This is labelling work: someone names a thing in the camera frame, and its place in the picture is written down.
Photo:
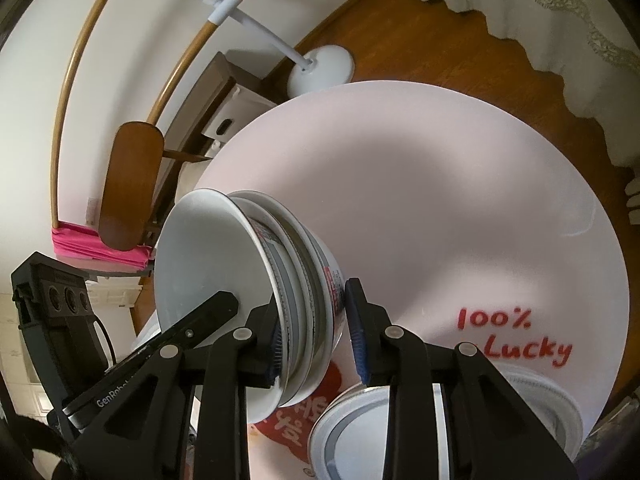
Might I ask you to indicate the pink cloth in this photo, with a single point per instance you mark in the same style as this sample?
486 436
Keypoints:
100 250

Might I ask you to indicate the folded white curtain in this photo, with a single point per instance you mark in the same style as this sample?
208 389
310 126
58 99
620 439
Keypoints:
634 195

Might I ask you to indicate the plain white bowl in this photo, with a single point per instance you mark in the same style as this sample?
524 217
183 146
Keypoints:
205 250

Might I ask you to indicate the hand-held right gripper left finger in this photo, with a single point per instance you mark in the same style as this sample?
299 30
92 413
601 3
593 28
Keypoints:
274 347

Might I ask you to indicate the brown wooden chair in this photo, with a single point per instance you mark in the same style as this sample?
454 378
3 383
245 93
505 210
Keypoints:
127 185

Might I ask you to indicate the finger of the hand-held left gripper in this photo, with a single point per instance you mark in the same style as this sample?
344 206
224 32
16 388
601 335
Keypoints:
200 317

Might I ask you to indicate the white stand with round base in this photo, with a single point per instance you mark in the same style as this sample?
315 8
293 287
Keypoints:
320 70

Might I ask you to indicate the white cardboard box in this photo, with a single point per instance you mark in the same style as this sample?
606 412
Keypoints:
240 115

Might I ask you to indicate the person's left forearm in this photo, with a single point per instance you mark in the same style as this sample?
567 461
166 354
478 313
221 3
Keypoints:
30 450

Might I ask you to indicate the white plate grey band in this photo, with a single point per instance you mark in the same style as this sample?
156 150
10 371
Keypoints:
350 430

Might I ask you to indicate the wooden pole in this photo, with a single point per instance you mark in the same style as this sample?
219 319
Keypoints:
178 66
52 195

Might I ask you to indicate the white lace curtain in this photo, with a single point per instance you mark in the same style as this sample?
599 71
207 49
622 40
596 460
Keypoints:
575 25

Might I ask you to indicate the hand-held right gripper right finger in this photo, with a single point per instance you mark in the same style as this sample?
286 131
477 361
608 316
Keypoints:
357 335

